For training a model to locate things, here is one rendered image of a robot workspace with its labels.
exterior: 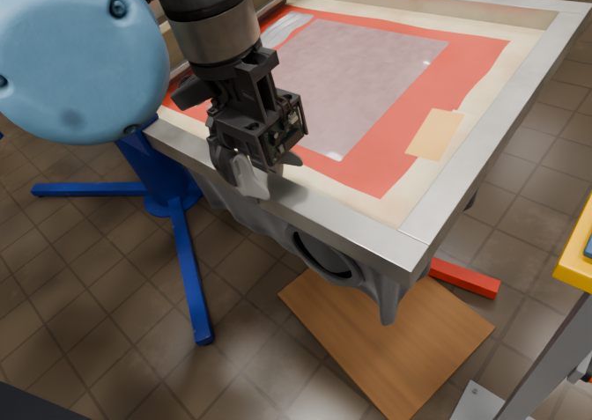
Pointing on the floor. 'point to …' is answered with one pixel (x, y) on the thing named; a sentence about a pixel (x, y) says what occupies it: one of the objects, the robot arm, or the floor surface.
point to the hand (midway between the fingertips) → (262, 182)
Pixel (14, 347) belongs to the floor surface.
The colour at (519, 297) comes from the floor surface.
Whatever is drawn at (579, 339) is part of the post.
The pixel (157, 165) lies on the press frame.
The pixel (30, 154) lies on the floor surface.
